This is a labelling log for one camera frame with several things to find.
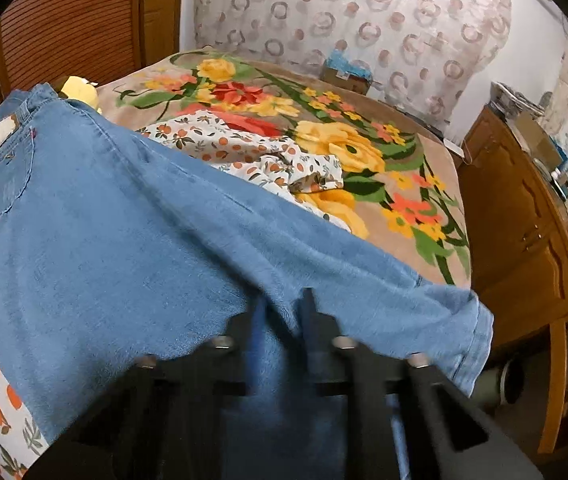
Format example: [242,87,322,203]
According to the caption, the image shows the wooden slatted headboard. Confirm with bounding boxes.
[0,0,185,133]

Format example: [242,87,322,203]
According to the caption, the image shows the blue denim pants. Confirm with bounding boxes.
[0,84,495,480]

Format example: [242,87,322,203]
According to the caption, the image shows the grey round container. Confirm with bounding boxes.
[478,355,527,406]

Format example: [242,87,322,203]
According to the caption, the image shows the stack of papers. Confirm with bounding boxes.
[491,80,555,117]

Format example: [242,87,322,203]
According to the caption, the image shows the brown wooden cabinet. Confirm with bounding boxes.
[456,105,568,462]

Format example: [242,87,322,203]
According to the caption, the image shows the cardboard box with blue contents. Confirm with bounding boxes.
[321,50,377,96]

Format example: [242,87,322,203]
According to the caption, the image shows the circle-patterned curtain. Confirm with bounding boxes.
[191,0,512,127]

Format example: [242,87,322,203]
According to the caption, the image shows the yellow plush toy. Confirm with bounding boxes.
[59,76,103,114]

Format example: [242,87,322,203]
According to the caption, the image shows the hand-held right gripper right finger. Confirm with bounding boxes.
[298,287,547,480]

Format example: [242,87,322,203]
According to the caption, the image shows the plain cardboard box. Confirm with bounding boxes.
[511,110,564,172]

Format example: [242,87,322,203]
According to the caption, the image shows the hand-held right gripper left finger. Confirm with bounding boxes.
[24,302,285,480]

